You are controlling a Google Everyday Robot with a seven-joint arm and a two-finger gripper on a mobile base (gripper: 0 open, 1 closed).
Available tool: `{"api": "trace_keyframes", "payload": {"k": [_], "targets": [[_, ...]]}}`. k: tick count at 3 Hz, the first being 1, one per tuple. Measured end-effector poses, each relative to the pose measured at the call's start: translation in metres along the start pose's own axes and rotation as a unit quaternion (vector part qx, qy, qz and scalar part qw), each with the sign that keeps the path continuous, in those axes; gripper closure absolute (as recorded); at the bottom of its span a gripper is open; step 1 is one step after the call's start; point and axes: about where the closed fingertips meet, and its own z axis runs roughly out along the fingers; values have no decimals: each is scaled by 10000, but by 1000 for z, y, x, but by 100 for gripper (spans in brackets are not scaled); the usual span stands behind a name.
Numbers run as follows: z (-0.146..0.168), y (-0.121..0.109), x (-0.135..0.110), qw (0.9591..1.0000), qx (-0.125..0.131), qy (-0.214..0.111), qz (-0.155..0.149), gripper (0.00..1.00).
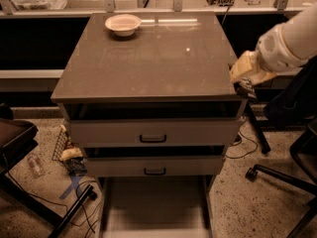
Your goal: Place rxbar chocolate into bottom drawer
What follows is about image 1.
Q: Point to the clear bottle on floor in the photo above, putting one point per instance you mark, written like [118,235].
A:
[35,165]

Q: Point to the wire basket with snacks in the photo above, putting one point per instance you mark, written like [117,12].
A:
[66,154]

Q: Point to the middle drawer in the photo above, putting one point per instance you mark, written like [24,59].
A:
[154,161]

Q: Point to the open bottom drawer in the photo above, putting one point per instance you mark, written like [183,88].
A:
[155,207]

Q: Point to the top drawer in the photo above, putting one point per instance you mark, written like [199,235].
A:
[99,125]

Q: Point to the white paper bowl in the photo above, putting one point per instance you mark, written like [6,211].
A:
[123,25]

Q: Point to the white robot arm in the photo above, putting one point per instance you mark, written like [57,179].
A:
[300,33]

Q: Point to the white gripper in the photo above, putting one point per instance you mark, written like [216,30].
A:
[276,53]

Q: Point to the grey drawer cabinet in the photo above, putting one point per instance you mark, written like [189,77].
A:
[171,58]

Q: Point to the black chair left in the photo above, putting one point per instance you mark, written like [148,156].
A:
[17,141]

